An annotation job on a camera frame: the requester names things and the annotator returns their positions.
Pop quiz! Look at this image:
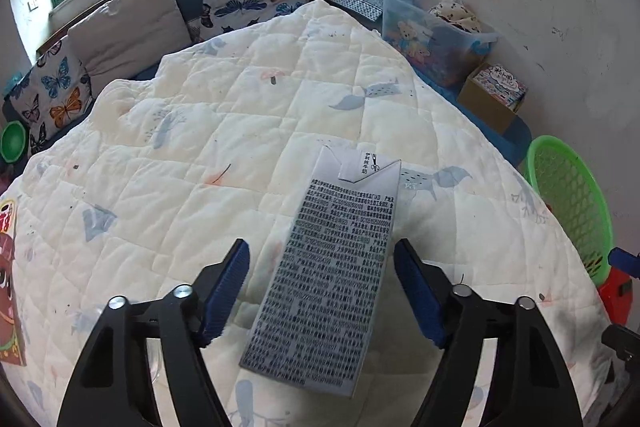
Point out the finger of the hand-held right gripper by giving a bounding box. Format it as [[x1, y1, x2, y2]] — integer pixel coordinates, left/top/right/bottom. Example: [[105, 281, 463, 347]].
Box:
[[608, 248, 640, 281], [601, 324, 640, 388]]

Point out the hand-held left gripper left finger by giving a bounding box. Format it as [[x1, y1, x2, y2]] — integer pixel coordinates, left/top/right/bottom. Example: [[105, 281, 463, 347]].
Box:
[[56, 238, 251, 427]]

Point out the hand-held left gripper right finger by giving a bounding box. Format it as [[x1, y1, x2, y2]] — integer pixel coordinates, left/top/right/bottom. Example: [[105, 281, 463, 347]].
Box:
[[393, 238, 585, 427]]

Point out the green plastic basket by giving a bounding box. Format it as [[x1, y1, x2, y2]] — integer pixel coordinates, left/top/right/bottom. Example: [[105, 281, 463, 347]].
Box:
[[526, 135, 615, 288]]

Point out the white milk carton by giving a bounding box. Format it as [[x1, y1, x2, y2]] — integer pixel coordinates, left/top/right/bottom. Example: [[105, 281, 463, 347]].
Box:
[[239, 144, 402, 399]]

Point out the white quilted blanket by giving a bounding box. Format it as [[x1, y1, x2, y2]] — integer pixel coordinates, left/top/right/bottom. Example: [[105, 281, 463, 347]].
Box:
[[0, 0, 616, 427]]

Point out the blue bed sheet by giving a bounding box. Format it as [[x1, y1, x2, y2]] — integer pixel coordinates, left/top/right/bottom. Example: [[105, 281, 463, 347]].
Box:
[[410, 67, 532, 168]]

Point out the cardboard box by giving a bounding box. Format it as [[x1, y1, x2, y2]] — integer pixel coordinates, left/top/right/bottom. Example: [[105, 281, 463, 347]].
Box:
[[456, 63, 529, 136]]

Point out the colourful comic book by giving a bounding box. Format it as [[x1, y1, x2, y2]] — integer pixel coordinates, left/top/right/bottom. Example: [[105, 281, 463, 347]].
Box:
[[472, 63, 529, 112]]

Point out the red printed snack packet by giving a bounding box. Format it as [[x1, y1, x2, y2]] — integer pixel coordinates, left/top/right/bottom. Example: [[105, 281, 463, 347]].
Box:
[[0, 196, 27, 367]]

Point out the clear plastic storage bin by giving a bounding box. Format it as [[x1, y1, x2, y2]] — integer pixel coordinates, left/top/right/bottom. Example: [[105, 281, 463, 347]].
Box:
[[380, 0, 500, 88]]

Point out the green plastic bowl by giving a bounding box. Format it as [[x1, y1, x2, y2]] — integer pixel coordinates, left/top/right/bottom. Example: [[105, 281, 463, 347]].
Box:
[[0, 121, 29, 164]]

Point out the white spotted cloth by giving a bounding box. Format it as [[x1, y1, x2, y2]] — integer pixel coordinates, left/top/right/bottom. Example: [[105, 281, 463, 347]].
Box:
[[431, 0, 485, 36]]

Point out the grey pillow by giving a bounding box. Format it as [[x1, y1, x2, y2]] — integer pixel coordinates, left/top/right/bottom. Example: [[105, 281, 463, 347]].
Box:
[[67, 0, 194, 95]]

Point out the grey patterned folded cloth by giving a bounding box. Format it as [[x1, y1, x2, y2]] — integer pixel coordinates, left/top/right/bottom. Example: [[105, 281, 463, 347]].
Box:
[[312, 0, 389, 22]]

